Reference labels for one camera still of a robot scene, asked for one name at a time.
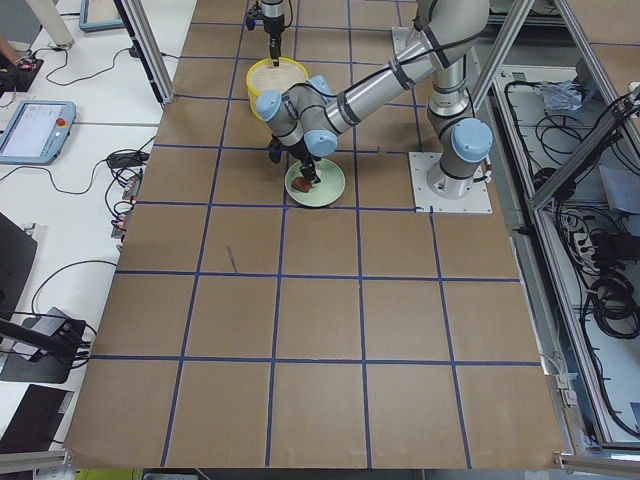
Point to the left teach pendant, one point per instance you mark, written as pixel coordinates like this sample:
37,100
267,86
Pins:
37,132

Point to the aluminium frame post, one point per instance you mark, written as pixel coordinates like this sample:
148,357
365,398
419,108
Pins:
140,32

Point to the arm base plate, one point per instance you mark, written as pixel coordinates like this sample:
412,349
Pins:
435,192

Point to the brown bun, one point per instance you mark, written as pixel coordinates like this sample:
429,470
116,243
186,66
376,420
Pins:
301,184

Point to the light green plate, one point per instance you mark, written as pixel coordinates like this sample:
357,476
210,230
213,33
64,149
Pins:
328,190

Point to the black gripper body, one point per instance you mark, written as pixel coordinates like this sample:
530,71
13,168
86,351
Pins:
301,150
273,27

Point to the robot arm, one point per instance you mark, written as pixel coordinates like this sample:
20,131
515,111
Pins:
271,8
307,119

